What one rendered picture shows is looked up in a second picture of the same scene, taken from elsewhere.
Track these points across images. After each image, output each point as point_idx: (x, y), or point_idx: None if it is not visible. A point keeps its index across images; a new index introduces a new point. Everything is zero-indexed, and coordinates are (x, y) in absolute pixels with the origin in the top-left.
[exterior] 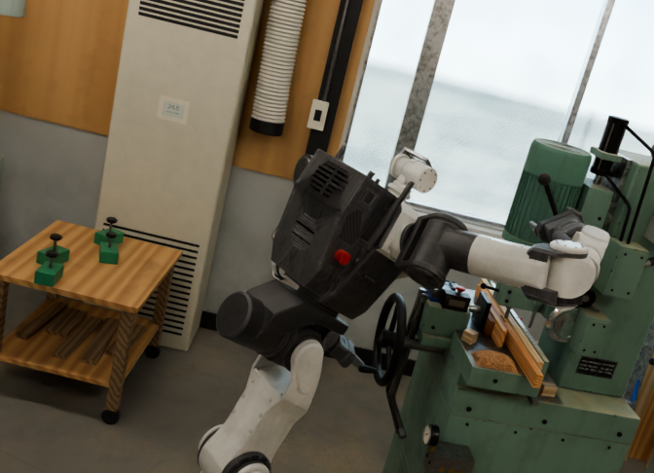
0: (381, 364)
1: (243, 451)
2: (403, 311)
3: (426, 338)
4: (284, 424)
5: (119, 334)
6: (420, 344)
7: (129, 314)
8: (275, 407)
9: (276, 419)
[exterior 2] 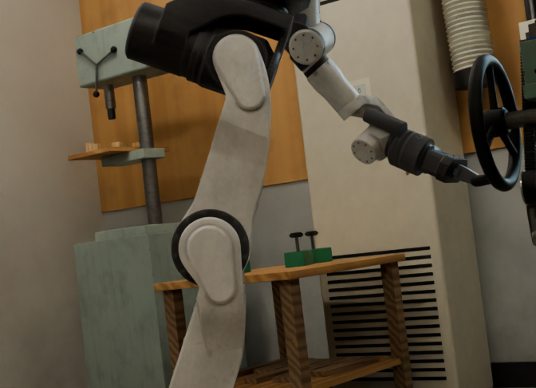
0: (514, 176)
1: (196, 207)
2: (478, 59)
3: (530, 86)
4: (250, 170)
5: (284, 316)
6: (525, 98)
7: (287, 286)
8: (219, 137)
9: (234, 161)
